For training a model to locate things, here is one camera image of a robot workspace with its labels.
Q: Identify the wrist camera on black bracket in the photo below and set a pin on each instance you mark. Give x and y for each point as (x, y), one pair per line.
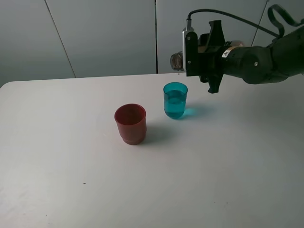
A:
(190, 50)

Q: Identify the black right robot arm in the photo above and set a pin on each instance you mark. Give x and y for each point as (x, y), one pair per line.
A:
(280, 60)

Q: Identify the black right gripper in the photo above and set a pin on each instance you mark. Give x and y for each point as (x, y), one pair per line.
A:
(215, 57)

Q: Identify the blue translucent plastic cup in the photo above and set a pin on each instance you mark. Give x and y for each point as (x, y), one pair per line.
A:
(175, 95)

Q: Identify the red plastic cup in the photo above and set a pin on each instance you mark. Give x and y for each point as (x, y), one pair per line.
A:
(131, 123)

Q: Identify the clear brown plastic bottle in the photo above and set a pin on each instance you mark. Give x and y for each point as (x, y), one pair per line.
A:
(176, 60)

